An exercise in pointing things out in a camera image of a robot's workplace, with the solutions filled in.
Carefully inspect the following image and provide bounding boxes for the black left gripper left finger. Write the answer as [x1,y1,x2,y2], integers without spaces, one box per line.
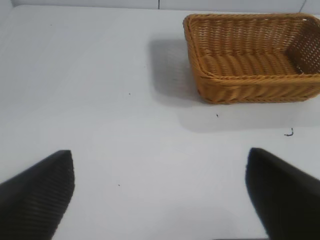
[0,149,76,240]

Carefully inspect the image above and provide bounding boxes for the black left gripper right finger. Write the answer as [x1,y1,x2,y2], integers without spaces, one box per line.
[244,147,320,240]

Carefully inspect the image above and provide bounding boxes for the brown wicker basket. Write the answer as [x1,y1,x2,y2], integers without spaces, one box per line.
[182,12,320,105]

